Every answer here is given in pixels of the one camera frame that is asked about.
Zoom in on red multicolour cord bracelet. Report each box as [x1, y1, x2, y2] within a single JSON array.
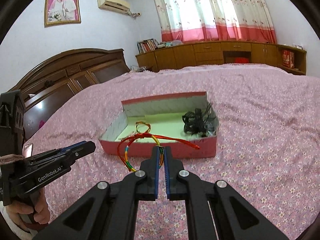
[[117, 133, 201, 173]]

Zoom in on white left sleeve forearm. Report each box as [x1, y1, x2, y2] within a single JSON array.
[[1, 202, 33, 240]]

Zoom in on pink cardboard jewelry box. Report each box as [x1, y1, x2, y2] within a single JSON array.
[[99, 92, 219, 159]]

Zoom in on person's left hand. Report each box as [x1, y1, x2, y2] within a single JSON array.
[[5, 188, 50, 231]]

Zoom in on dark wooden headboard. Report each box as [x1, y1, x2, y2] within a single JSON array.
[[12, 48, 130, 139]]

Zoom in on pink floral bed sheet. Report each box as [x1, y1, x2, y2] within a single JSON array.
[[28, 64, 319, 239]]

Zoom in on row of books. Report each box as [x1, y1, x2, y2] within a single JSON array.
[[137, 38, 159, 54]]

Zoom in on framed wedding photo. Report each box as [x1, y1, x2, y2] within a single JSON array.
[[44, 0, 81, 27]]

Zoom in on red item in cabinet niche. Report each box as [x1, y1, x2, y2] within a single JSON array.
[[234, 57, 250, 64]]

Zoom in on long wooden cabinet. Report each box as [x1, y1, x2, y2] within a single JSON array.
[[136, 41, 306, 75]]

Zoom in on red gift box on shelf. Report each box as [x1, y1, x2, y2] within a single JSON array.
[[282, 50, 295, 69]]

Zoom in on pink white floral curtain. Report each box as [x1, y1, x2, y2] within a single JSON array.
[[154, 0, 277, 44]]

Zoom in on red orange braided bracelet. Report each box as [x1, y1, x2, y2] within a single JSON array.
[[135, 121, 152, 134]]

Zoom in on cream wall air conditioner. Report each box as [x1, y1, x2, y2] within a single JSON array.
[[97, 0, 130, 14]]

